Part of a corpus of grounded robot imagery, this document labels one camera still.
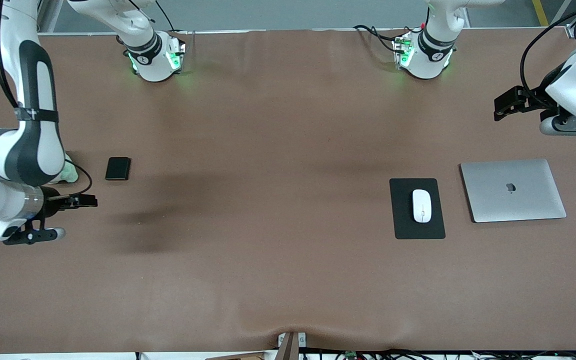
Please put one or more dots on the green dinosaur plush toy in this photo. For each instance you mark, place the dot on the green dinosaur plush toy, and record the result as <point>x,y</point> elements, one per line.
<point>70,172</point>

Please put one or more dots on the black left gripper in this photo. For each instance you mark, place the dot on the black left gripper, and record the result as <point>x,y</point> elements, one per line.
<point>541,98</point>

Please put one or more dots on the white computer mouse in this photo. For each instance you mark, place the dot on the white computer mouse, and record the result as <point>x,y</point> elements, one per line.
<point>422,205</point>

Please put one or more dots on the small black box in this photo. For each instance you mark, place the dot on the small black box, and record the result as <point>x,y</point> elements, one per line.
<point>118,168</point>

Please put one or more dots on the silver laptop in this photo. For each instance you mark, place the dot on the silver laptop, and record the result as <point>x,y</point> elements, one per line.
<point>513,190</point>

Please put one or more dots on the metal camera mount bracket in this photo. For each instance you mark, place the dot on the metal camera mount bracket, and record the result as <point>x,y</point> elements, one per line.
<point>291,346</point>

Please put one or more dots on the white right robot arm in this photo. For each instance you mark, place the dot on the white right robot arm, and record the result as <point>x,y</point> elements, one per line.
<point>13,150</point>

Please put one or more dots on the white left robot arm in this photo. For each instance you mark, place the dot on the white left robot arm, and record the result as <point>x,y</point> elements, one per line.
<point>428,55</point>

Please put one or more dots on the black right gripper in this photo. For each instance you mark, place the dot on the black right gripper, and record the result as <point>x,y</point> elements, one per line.
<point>51,204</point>

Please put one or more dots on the black mouse pad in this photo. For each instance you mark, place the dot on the black mouse pad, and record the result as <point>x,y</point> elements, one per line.
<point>403,210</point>

